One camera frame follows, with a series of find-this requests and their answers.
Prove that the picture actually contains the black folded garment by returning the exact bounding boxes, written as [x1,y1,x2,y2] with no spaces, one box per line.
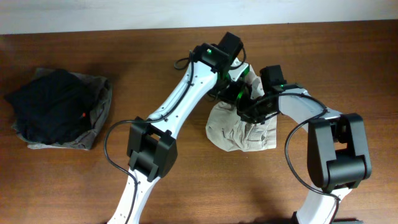
[4,70,96,144]

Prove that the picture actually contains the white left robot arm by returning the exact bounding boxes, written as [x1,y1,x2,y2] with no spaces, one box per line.
[109,32,249,223]

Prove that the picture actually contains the beige shorts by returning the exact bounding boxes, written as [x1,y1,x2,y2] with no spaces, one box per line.
[205,57,278,152]

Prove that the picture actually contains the grey folded garment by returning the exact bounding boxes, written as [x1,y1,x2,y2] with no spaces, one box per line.
[12,68,113,150]

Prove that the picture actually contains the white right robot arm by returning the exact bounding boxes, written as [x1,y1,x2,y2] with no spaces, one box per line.
[234,65,372,223]

